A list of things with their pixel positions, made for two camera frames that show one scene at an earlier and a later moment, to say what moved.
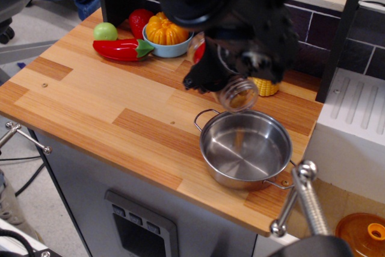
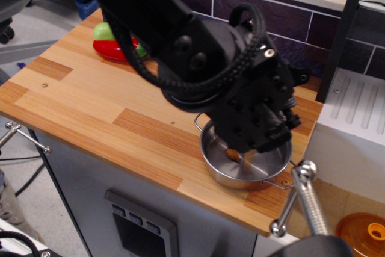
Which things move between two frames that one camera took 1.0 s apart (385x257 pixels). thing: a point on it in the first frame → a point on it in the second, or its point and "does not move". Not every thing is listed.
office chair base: x=6 y=32 does not move
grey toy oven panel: x=142 y=232 does not move
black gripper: x=262 y=40 → x=257 y=114
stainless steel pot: x=242 y=150 does not move
